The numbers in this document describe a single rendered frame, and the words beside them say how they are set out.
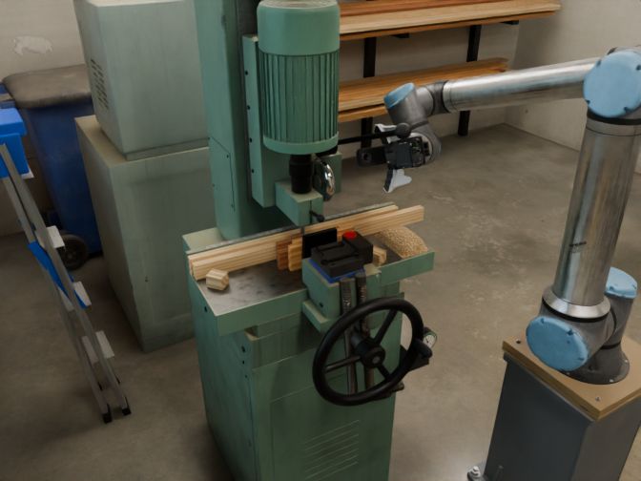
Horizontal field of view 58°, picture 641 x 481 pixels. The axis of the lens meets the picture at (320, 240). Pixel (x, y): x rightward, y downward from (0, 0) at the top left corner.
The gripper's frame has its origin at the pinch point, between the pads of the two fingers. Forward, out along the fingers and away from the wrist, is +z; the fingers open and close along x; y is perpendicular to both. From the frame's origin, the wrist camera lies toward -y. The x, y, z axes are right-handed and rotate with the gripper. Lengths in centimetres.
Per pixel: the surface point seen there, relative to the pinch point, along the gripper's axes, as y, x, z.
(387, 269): -5.7, 27.8, -9.6
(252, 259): -35.0, 18.7, 5.1
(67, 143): -182, -31, -84
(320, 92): -7.3, -16.5, 9.0
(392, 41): -75, -73, -301
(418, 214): -2.2, 18.1, -33.3
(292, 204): -23.4, 7.1, 0.7
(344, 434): -29, 77, -14
